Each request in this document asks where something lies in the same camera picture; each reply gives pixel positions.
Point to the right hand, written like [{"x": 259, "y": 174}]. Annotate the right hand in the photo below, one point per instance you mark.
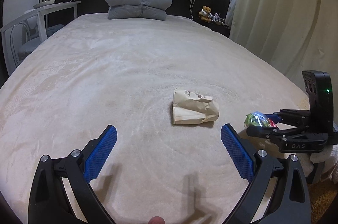
[{"x": 328, "y": 156}]

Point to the beige plush bed blanket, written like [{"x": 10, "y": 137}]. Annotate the beige plush bed blanket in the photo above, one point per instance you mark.
[{"x": 97, "y": 72}]

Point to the red green snack bag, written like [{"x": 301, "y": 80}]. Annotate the red green snack bag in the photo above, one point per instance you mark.
[{"x": 258, "y": 119}]

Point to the white metal chair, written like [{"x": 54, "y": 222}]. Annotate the white metal chair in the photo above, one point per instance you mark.
[{"x": 30, "y": 43}]

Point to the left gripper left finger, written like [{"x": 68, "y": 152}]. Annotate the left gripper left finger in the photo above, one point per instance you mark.
[{"x": 97, "y": 151}]

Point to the brown teddy bear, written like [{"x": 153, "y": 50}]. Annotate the brown teddy bear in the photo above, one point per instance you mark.
[{"x": 205, "y": 14}]

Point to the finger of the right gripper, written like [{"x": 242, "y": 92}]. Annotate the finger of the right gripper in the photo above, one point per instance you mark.
[
  {"x": 261, "y": 132},
  {"x": 274, "y": 117}
]

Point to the white desk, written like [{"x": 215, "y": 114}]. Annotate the white desk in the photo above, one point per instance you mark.
[{"x": 40, "y": 14}]

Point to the cream curtain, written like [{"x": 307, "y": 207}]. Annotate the cream curtain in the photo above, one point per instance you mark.
[{"x": 290, "y": 35}]

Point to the crumpled beige paper cup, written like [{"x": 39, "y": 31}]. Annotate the crumpled beige paper cup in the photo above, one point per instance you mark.
[{"x": 193, "y": 108}]

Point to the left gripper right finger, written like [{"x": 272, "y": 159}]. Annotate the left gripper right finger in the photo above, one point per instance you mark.
[{"x": 236, "y": 147}]

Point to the black nightstand with clutter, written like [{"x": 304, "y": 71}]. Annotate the black nightstand with clutter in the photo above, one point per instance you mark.
[{"x": 222, "y": 29}]

